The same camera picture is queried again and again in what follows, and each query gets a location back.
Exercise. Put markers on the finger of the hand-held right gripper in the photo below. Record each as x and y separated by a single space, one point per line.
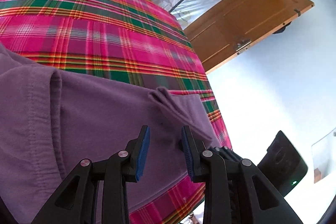
227 153

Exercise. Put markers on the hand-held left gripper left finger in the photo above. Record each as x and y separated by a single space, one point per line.
143 155

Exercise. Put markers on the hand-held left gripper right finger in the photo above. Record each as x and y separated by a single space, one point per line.
188 158

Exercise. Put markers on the purple fleece pants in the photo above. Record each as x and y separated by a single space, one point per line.
92 113

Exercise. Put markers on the wooden door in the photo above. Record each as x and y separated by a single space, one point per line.
249 19

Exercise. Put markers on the pink green plaid bed sheet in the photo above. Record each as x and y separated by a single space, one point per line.
105 24

